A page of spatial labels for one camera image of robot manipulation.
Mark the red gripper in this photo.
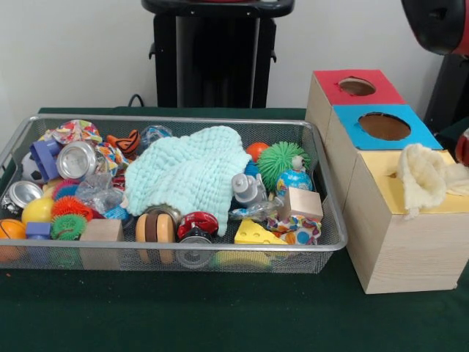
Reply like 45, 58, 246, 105
455, 129, 469, 166

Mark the cream muslin cloth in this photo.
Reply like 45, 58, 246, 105
396, 144, 469, 219

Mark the green spiky ball with eyes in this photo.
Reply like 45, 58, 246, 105
257, 142, 313, 191

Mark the wooden box with three holes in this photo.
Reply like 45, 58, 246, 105
306, 70, 469, 295

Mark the clear mesh bin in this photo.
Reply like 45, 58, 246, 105
0, 112, 348, 274

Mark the dark green side table cloth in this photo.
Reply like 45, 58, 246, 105
437, 117, 469, 158

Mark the plain wooden block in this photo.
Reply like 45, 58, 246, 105
278, 186, 324, 221

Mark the blue globe ball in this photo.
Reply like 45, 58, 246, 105
276, 169, 314, 200

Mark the red ball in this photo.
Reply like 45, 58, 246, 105
246, 142, 270, 162

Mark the yellow cheese wedge toy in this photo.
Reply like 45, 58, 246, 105
234, 219, 290, 246

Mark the mint green muslin cloth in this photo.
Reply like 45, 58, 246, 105
124, 126, 253, 236

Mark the dark green tablecloth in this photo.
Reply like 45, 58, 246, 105
0, 107, 469, 352

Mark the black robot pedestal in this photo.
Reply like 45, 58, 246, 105
141, 0, 298, 109

